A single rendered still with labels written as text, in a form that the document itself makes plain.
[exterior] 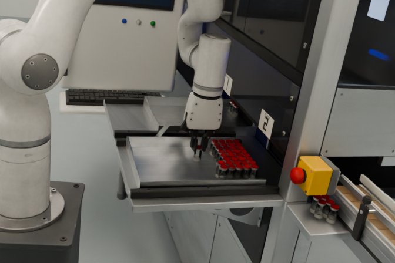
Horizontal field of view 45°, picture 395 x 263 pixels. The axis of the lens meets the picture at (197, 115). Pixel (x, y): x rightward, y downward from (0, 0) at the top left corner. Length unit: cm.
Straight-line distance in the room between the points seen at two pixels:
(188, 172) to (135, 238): 124
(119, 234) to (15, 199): 148
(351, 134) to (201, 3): 50
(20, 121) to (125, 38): 108
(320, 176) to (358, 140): 18
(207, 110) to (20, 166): 52
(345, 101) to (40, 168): 73
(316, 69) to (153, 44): 105
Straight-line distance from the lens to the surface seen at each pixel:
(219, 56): 124
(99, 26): 201
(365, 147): 132
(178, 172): 132
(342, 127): 125
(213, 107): 131
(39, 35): 94
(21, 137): 103
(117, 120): 160
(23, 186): 109
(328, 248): 146
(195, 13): 119
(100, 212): 269
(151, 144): 144
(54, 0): 98
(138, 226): 260
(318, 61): 115
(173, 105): 178
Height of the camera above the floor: 152
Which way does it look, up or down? 22 degrees down
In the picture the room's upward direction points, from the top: 8 degrees clockwise
